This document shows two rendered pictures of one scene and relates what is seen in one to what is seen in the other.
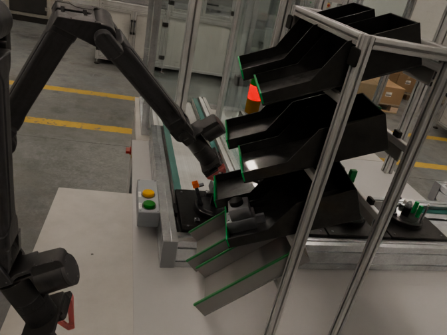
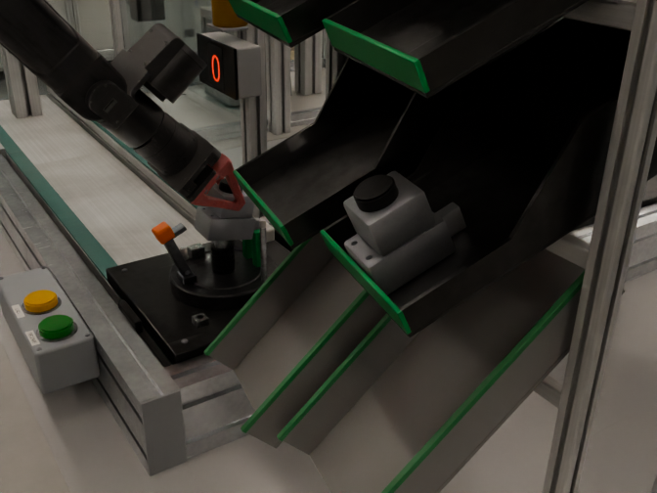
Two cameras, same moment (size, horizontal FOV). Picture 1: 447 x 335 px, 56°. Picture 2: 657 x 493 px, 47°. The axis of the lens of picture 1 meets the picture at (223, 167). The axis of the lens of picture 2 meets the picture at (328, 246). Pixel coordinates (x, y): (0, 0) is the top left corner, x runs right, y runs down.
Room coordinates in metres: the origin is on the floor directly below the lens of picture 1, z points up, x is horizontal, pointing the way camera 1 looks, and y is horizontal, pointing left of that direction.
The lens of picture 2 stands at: (0.35, 0.13, 1.46)
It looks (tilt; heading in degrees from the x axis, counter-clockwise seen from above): 27 degrees down; 343
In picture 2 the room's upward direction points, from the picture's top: 1 degrees clockwise
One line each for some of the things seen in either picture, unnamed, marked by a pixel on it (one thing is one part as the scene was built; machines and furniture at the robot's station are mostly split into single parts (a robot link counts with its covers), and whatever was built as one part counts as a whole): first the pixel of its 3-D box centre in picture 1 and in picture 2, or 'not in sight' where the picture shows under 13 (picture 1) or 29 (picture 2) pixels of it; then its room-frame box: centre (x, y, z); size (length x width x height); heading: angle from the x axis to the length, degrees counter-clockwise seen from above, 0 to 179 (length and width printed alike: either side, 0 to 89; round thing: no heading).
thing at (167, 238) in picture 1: (161, 179); (55, 264); (1.43, 0.23, 0.91); 0.89 x 0.06 x 0.11; 16
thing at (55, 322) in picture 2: (149, 205); (57, 330); (1.17, 0.21, 0.96); 0.04 x 0.04 x 0.02
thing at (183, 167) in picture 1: (204, 180); (158, 234); (1.51, 0.06, 0.91); 0.84 x 0.28 x 0.10; 16
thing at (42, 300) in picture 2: (148, 194); (41, 303); (1.23, 0.23, 0.96); 0.04 x 0.04 x 0.02
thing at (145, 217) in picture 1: (147, 201); (45, 324); (1.23, 0.23, 0.93); 0.21 x 0.07 x 0.06; 16
